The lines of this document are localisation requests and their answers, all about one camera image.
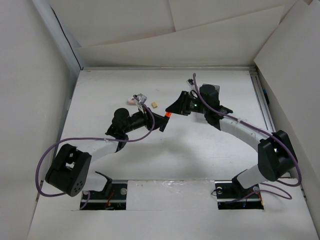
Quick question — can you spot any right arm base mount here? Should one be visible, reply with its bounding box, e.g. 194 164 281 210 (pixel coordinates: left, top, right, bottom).
210 171 264 210

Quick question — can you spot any pink white eraser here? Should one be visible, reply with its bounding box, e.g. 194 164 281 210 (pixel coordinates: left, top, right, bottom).
126 97 136 106

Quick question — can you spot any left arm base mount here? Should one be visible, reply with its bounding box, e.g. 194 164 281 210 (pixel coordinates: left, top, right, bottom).
79 171 128 211

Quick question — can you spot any tan small eraser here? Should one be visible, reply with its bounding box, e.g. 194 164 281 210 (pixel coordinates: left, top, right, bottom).
151 102 158 109

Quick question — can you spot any orange highlighter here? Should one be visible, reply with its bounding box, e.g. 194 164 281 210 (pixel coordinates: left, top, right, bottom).
164 112 172 119

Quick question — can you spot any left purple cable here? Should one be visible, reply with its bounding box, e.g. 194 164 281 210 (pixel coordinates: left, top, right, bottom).
35 94 156 210

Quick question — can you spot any purple cable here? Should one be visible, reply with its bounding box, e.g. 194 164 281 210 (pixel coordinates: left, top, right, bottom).
192 72 302 201
35 94 156 210

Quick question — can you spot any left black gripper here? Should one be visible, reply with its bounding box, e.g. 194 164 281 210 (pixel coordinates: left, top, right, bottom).
123 104 168 134

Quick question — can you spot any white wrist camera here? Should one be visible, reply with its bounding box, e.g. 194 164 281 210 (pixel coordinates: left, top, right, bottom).
133 93 147 112
186 79 195 89

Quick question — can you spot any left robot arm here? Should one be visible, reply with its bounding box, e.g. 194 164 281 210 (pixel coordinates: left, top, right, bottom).
45 108 171 199

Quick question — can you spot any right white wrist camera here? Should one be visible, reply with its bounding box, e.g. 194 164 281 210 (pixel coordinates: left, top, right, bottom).
186 79 195 89

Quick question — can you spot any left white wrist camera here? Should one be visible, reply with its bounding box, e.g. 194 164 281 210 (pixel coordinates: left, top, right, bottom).
133 93 147 112

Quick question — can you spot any aluminium frame rail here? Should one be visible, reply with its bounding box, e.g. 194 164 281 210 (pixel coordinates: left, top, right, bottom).
249 67 276 132

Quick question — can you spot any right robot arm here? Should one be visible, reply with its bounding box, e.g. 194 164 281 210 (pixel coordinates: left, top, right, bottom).
166 84 298 199

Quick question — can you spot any white divided paper container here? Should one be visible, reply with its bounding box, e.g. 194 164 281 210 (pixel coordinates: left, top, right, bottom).
202 83 220 93

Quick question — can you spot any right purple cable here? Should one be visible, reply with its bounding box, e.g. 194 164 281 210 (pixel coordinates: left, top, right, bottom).
192 72 302 201

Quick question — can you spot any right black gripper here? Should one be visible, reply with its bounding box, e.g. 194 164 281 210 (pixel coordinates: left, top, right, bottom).
165 91 209 116

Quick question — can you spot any blue object on rail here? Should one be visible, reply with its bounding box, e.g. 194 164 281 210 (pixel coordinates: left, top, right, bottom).
262 88 270 105

